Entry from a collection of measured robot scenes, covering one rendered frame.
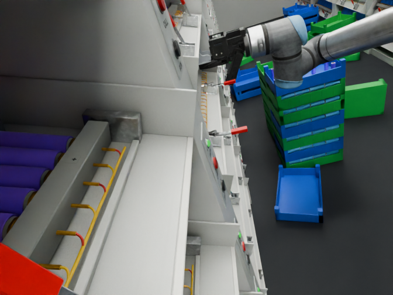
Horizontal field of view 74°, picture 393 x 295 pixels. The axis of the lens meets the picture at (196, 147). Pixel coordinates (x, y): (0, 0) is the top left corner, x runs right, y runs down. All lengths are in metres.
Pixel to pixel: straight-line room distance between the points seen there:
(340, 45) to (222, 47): 0.35
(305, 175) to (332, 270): 0.52
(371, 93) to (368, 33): 1.01
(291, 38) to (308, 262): 0.84
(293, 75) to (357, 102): 1.00
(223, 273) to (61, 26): 0.33
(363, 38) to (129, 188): 0.78
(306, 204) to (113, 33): 1.24
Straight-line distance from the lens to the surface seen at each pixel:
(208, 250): 0.39
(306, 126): 1.38
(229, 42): 0.86
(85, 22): 0.24
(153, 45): 0.23
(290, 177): 1.50
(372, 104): 1.91
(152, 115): 0.25
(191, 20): 0.74
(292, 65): 0.90
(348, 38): 0.91
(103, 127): 0.24
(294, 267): 1.20
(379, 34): 0.86
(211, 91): 0.80
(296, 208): 1.36
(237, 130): 0.56
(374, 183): 1.49
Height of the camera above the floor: 1.06
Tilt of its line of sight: 34 degrees down
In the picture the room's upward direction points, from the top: 21 degrees counter-clockwise
